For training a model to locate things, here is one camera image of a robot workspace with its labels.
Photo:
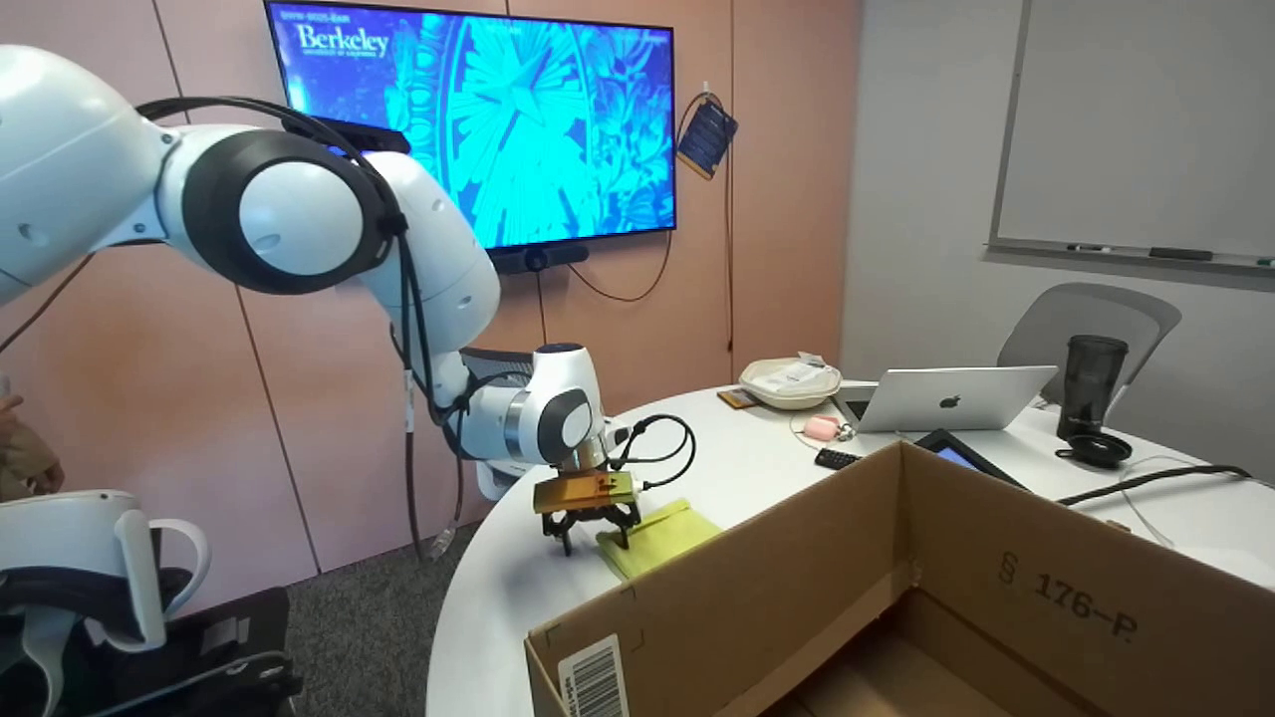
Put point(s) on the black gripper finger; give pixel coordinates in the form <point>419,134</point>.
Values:
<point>618,520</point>
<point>561,530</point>

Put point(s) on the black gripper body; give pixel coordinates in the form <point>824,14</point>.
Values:
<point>589,492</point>

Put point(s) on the yellow towel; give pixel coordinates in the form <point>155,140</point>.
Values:
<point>657,539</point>

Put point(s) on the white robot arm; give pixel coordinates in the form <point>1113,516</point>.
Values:
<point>287,204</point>

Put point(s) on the brown cardboard box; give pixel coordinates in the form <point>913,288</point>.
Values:
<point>909,587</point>

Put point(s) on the beige pouch on table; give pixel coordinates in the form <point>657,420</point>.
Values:
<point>792,383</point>

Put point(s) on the small black square device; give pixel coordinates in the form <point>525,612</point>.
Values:
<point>836,458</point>

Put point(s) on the silver laptop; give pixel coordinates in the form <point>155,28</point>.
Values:
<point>918,401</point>

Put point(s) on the black tablet with lit screen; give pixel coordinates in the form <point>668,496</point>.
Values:
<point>957,452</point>

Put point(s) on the grey chair right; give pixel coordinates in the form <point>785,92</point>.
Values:
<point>1090,310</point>

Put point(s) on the wall mounted television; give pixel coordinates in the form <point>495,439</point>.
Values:
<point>541,128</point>

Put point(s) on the whiteboard on wall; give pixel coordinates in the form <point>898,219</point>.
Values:
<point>1141,134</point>

